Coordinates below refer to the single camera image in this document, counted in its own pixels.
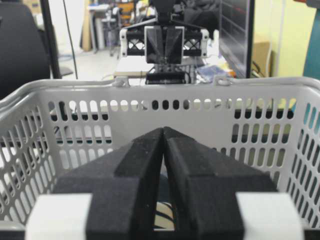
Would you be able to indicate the opposite black white gripper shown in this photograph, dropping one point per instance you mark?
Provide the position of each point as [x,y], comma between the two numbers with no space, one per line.
[158,41]

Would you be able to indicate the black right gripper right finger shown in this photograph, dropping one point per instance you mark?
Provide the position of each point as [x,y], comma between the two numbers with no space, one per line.
[221,198]

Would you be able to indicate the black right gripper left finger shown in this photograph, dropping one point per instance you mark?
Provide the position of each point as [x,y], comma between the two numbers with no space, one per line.
[111,198]

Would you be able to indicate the striped slipper in basket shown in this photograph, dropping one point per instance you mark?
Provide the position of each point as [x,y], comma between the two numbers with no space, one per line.
[164,217]

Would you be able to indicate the white plastic shopping basket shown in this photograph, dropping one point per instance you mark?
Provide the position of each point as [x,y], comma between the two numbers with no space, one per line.
[48,127]

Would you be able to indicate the black monitor screen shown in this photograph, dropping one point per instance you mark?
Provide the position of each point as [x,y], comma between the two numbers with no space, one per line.
[236,28]

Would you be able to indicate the cardboard box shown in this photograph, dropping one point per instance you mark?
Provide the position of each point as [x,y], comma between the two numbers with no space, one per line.
[260,57]

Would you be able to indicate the black vertical pole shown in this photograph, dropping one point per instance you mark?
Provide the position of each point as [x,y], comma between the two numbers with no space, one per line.
[50,39]

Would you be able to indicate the black office chair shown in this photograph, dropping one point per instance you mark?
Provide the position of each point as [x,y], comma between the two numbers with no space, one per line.
[23,57]

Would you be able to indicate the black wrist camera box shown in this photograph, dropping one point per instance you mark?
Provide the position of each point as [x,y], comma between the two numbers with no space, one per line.
[160,78]

